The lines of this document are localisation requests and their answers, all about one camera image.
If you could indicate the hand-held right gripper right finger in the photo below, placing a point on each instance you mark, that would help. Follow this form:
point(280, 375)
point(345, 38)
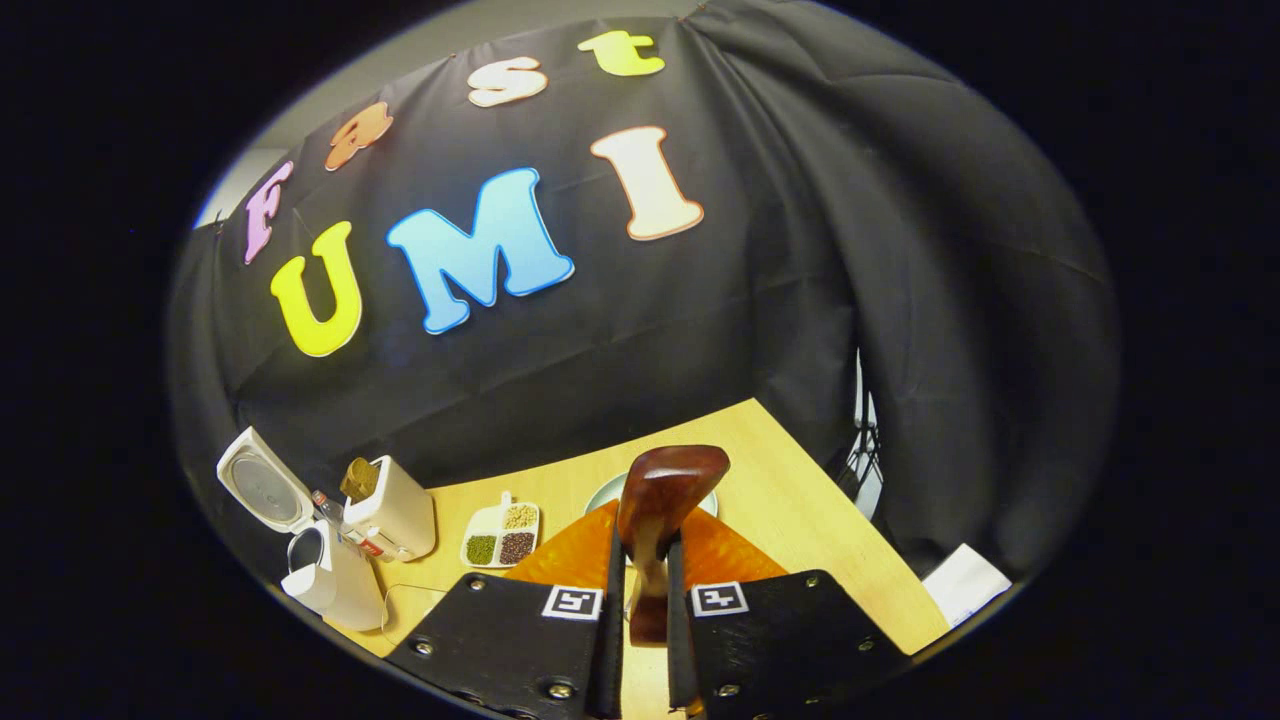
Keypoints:
point(785, 640)

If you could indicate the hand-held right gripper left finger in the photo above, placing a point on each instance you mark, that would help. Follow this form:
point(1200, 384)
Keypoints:
point(510, 635)

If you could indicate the white rice cooker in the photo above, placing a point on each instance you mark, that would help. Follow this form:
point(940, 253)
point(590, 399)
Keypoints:
point(340, 590)

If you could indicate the brown wooden spoon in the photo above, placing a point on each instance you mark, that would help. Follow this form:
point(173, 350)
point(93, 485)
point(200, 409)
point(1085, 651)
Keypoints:
point(665, 495)

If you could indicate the white divided bean dish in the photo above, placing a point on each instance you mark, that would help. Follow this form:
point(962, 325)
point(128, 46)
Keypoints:
point(500, 535)

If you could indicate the white toaster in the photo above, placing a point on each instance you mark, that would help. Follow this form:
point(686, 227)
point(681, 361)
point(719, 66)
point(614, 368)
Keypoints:
point(400, 520)

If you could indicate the pale green round plate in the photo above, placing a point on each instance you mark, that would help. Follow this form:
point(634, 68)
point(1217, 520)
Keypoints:
point(603, 492)

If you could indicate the white paper sheet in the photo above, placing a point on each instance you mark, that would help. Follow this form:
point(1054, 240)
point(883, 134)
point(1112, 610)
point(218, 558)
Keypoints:
point(965, 585)

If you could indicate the clear plastic water bottle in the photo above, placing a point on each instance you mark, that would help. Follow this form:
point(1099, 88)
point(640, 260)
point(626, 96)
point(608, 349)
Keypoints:
point(340, 525)

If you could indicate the black tripod stand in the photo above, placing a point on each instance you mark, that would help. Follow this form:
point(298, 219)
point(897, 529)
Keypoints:
point(866, 450)

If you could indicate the brown toast slice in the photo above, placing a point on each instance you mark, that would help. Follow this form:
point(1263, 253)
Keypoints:
point(360, 478)

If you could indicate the black backdrop cloth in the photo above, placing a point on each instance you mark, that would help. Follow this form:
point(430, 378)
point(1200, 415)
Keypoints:
point(800, 300)

